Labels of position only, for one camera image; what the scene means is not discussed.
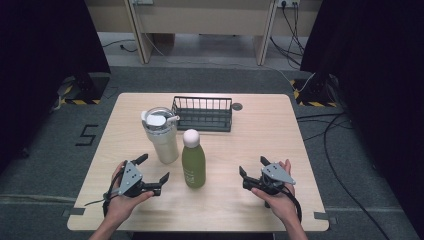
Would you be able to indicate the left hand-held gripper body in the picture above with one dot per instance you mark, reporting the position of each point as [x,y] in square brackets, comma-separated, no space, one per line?
[130,178]

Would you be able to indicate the dark curtain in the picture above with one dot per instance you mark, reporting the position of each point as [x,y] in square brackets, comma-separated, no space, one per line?
[43,66]
[376,83]

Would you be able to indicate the round grey table grommet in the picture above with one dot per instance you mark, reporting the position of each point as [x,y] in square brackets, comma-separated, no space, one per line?
[237,106]

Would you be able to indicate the green bottle with white cap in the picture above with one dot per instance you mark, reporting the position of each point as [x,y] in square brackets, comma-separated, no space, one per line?
[193,163]

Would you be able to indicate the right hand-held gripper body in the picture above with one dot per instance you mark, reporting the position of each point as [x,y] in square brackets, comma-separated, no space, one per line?
[274,175]

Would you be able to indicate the person's right hand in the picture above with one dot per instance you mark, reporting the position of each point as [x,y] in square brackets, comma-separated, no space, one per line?
[280,206]

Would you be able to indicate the beige office desk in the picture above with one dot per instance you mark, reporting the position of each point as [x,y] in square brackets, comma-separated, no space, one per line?
[206,20]

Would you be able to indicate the white outlet with black plugs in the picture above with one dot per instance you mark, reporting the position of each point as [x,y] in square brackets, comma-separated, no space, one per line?
[288,2]

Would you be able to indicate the person's left hand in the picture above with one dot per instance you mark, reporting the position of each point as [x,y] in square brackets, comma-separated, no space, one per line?
[120,206]

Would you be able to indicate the white tumbler with lid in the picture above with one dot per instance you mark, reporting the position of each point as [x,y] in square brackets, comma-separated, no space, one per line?
[163,143]

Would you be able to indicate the white wall outlet strip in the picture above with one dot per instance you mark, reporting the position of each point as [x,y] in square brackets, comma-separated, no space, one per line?
[142,1]

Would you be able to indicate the black stand base striped tape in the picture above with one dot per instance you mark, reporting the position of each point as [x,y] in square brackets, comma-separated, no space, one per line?
[88,88]
[315,91]

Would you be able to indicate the grey tape strip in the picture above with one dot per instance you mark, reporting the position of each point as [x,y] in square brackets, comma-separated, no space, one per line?
[75,211]
[325,216]

